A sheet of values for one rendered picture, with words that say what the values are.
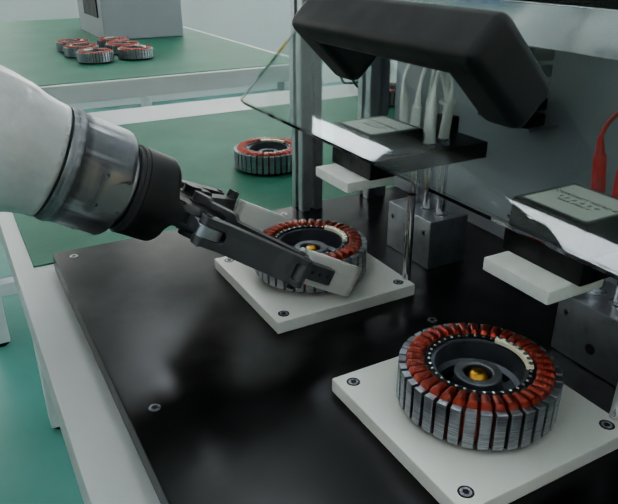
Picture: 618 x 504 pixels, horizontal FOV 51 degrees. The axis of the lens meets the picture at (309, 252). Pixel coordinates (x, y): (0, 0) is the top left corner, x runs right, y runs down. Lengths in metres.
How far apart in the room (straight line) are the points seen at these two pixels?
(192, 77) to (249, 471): 1.63
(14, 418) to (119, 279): 1.19
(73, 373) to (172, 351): 0.09
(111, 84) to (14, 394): 0.87
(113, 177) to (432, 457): 0.30
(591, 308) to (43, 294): 0.53
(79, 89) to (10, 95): 1.41
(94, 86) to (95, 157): 1.41
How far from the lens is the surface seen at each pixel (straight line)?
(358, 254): 0.62
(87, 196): 0.51
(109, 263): 0.74
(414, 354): 0.47
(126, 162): 0.52
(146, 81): 1.94
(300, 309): 0.60
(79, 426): 0.55
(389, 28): 0.23
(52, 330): 0.67
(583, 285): 0.46
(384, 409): 0.48
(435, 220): 0.69
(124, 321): 0.62
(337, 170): 0.65
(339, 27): 0.25
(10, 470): 1.71
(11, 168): 0.49
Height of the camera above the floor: 1.08
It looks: 25 degrees down
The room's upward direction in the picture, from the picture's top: straight up
